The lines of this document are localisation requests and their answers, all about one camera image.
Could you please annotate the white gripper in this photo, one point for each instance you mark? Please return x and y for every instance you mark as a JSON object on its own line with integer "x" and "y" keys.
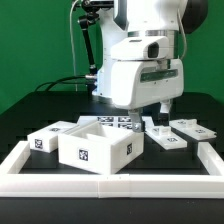
{"x": 143, "y": 74}

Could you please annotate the white cabinet door panel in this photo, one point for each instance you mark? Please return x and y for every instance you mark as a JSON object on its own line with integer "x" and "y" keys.
{"x": 163, "y": 135}

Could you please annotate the white cabinet body box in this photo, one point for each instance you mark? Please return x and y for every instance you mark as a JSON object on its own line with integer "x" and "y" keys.
{"x": 99, "y": 148}

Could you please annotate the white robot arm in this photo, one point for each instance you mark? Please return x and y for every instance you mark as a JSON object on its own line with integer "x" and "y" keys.
{"x": 143, "y": 18}

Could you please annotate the white cabinet top block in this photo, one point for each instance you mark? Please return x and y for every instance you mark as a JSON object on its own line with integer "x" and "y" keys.
{"x": 46, "y": 139}

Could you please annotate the white marker base plate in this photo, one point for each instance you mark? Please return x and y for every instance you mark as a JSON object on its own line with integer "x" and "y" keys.
{"x": 113, "y": 121}

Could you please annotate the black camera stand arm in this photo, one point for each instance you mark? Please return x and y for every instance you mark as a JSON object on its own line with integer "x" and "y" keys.
{"x": 91, "y": 17}

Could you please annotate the white border frame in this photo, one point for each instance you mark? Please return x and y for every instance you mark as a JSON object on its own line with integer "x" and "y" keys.
{"x": 15, "y": 184}

